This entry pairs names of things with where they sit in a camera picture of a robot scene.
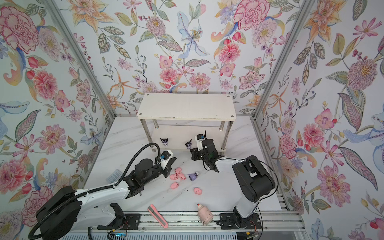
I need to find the Kuromi figure black purple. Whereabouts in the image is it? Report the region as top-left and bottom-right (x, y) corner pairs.
(160, 138), (169, 146)

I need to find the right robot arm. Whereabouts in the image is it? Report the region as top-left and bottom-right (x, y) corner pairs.
(190, 134), (278, 229)

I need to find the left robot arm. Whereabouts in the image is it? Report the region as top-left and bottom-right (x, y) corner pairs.
(28, 143), (177, 240)

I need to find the white two-tier shelf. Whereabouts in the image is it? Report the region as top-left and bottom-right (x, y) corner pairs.
(137, 93), (237, 152)

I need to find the pink toy cluster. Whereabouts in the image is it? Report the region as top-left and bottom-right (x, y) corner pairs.
(170, 167), (186, 181)

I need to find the small pink toy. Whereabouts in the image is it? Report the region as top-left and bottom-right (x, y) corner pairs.
(171, 182), (179, 190)

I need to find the pink pig toy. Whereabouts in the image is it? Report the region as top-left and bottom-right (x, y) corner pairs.
(194, 188), (203, 195)

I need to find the pink utility knife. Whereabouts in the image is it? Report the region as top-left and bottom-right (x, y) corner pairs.
(148, 204), (169, 229)

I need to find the pink glue bottle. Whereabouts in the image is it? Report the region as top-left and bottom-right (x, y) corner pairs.
(197, 204), (214, 226)

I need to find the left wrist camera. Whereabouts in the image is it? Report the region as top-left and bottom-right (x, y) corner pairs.
(160, 150), (174, 170)

